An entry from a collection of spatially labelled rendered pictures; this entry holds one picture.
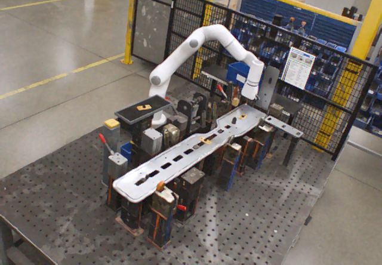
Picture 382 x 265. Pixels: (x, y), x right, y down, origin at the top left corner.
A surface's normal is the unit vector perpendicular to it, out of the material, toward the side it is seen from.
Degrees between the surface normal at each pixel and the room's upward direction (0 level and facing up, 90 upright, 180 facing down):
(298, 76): 90
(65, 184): 0
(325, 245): 0
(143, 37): 91
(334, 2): 90
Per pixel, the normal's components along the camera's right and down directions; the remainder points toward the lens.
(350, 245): 0.17, -0.83
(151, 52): -0.53, 0.42
